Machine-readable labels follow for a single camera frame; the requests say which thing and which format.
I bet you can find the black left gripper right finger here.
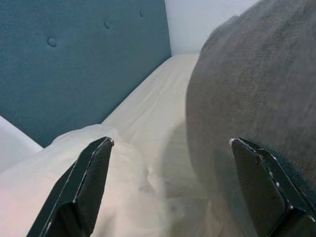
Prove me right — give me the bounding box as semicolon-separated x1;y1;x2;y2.
229;137;316;237

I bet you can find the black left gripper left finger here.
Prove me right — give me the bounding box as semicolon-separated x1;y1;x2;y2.
26;136;115;237

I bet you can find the grey fabric pillow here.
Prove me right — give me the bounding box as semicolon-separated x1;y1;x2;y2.
160;0;316;237

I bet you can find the white bed sheet mattress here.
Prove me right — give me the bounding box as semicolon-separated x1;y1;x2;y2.
0;53;257;237

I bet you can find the teal tufted upholstered headboard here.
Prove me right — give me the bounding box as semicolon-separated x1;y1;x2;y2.
0;0;172;148

